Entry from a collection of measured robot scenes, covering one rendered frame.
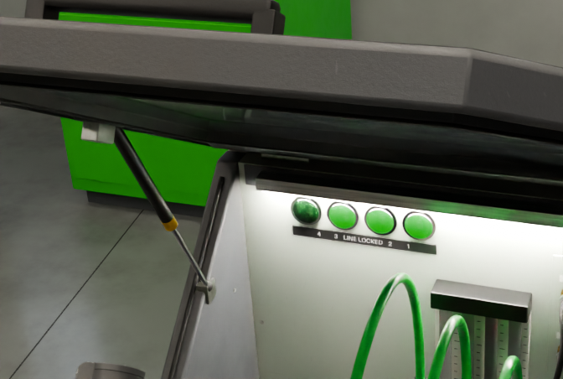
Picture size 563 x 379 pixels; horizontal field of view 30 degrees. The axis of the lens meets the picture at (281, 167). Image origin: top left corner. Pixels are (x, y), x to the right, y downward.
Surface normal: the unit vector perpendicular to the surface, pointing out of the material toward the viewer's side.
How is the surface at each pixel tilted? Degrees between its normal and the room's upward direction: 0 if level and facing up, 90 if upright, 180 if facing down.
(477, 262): 90
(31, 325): 0
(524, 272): 90
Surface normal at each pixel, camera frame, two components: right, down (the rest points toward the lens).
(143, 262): -0.07, -0.89
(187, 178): -0.37, 0.44
